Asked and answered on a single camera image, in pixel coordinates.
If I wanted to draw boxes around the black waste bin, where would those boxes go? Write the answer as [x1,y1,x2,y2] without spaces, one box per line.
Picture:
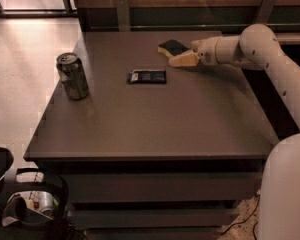
[0,167,70,240]

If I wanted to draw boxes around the metal bracket right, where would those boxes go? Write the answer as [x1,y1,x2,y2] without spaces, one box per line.
[254,0,276,24]

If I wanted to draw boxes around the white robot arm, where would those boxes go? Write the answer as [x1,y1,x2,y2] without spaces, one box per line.
[169,24,300,240]

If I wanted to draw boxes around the green soda can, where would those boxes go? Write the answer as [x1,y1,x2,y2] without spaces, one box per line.
[56,53,89,100]

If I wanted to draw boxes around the metal bracket left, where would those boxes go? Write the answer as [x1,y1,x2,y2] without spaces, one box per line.
[115,0,131,32]

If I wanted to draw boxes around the yellow green sponge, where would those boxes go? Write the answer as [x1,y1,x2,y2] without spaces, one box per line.
[157,39,189,58]

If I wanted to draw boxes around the grey drawer cabinet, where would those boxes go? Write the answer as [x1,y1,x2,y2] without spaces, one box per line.
[25,32,278,240]

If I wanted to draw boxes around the dark blue snack packet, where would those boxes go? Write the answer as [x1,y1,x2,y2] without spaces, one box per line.
[127,69,167,84]

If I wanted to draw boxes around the metal bracket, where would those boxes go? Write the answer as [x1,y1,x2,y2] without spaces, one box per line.
[254,0,276,24]
[115,0,131,32]

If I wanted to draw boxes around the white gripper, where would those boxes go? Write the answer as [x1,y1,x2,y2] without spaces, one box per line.
[168,37,219,67]

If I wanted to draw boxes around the silver can in bin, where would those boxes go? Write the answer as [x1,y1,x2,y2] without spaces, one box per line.
[38,191,54,216]

